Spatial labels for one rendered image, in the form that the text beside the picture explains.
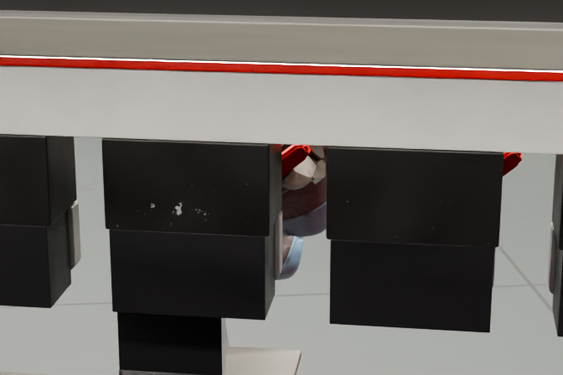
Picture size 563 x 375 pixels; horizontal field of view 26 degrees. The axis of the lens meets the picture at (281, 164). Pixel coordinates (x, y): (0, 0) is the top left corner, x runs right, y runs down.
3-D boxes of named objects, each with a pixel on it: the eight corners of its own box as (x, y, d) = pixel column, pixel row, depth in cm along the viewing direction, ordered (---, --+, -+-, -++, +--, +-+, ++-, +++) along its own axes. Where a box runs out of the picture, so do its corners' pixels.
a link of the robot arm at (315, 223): (238, 222, 153) (237, 137, 150) (326, 218, 155) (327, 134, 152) (245, 243, 146) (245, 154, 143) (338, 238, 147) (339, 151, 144)
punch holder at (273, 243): (282, 285, 118) (282, 120, 113) (269, 321, 110) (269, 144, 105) (131, 278, 120) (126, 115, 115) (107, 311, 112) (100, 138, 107)
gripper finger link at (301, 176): (264, 233, 118) (273, 197, 127) (311, 197, 117) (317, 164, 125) (243, 209, 118) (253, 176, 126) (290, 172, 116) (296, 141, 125)
